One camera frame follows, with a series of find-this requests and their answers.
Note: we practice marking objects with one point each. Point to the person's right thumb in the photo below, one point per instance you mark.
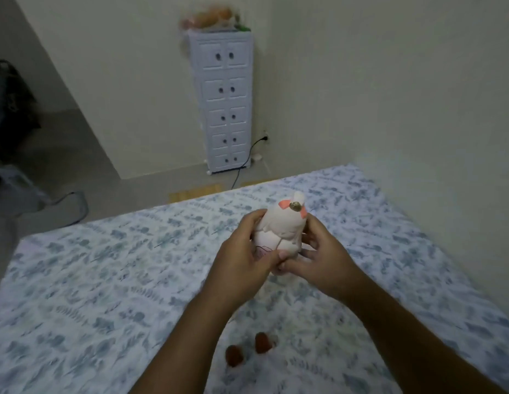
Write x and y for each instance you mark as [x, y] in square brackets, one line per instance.
[297, 263]

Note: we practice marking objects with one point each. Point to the white plush chicken toy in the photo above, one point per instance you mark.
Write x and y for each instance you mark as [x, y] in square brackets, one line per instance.
[284, 229]

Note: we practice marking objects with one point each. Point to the white wall socket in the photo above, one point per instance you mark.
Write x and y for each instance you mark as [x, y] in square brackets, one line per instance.
[266, 137]

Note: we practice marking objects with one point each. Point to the person's left hand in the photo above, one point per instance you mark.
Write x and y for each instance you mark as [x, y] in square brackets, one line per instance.
[234, 266]

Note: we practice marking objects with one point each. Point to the black bag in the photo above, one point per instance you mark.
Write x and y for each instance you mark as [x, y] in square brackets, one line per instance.
[12, 110]

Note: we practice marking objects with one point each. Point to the person's right forearm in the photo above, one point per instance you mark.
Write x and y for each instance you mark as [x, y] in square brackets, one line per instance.
[410, 344]

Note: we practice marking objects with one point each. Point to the orange plush toy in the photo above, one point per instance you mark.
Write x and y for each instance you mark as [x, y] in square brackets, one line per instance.
[209, 17]

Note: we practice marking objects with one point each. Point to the white plastic drawer cabinet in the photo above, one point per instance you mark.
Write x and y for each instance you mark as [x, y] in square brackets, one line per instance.
[225, 98]

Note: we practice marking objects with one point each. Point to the person's right hand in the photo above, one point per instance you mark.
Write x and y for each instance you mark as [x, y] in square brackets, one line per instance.
[326, 266]

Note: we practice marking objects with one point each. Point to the white power adapter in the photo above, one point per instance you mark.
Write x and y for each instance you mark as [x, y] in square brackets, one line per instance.
[257, 157]

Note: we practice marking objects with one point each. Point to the blue floral bed sheet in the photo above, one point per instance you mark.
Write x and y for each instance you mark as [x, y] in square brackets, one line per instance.
[94, 283]

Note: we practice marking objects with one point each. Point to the small brown toy foot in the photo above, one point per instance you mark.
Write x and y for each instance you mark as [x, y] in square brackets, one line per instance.
[234, 356]
[263, 343]

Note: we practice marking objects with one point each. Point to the person's left forearm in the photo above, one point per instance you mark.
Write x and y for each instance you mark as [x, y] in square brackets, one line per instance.
[188, 344]

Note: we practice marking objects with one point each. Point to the person's left thumb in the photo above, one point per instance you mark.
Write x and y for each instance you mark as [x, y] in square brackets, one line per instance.
[273, 257]

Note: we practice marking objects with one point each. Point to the small green item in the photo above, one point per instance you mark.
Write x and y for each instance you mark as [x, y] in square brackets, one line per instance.
[243, 27]

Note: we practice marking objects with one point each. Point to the grey cloth bundle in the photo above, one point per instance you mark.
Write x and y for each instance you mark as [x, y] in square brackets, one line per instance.
[16, 190]

